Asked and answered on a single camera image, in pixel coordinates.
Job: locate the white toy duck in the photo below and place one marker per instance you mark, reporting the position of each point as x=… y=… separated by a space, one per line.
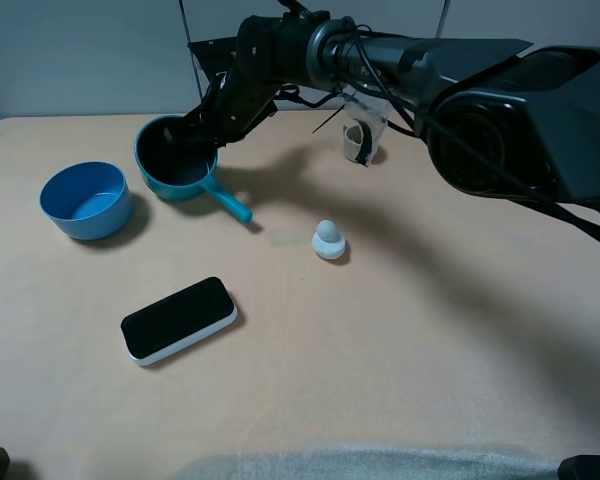
x=328 y=242

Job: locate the teal saucepan with handle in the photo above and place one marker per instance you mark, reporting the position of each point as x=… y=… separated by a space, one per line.
x=175 y=174

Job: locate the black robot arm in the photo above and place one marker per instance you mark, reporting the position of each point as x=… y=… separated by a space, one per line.
x=500 y=119

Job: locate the black object bottom right corner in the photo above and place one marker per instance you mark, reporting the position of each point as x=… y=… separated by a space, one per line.
x=580 y=467

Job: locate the grey cloth at table edge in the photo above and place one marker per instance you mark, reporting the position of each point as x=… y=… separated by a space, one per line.
x=373 y=462

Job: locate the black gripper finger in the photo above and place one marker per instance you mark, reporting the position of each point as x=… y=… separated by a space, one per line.
x=181 y=133

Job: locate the beige ceramic mug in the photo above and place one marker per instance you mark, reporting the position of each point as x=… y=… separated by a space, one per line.
x=360 y=143

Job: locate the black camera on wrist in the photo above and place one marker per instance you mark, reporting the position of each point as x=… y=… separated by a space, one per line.
x=214 y=56

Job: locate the blue bowl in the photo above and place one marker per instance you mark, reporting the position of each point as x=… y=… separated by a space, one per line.
x=88 y=201

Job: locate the black white-edged rectangular box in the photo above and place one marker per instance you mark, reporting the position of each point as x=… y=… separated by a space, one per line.
x=178 y=321

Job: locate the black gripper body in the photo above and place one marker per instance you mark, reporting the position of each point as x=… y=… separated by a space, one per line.
x=233 y=106

